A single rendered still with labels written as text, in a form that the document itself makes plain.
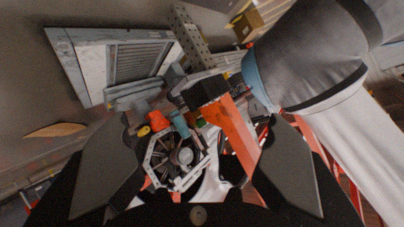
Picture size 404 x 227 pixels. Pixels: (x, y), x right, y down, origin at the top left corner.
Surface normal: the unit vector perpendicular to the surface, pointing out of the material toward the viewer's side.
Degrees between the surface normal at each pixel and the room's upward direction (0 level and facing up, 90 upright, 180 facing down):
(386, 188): 87
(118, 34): 90
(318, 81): 90
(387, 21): 57
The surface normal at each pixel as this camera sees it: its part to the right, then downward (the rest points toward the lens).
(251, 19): 0.22, -0.07
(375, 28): -0.11, 0.73
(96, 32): 0.57, -0.28
